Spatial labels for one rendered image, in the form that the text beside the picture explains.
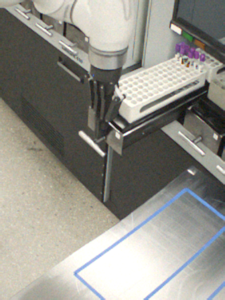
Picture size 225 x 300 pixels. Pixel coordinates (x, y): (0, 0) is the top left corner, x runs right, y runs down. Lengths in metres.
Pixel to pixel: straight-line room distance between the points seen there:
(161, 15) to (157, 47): 0.12
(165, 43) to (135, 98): 0.26
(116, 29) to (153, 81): 0.33
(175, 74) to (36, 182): 1.03
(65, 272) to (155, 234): 0.21
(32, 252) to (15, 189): 0.34
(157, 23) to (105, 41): 0.42
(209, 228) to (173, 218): 0.09
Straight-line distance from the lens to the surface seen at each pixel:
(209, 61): 1.50
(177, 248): 1.07
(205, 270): 1.05
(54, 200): 2.17
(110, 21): 1.07
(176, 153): 1.52
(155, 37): 1.52
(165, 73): 1.40
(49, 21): 1.82
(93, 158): 1.92
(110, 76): 1.17
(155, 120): 1.34
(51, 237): 2.06
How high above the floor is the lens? 1.69
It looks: 46 degrees down
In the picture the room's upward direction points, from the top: 6 degrees clockwise
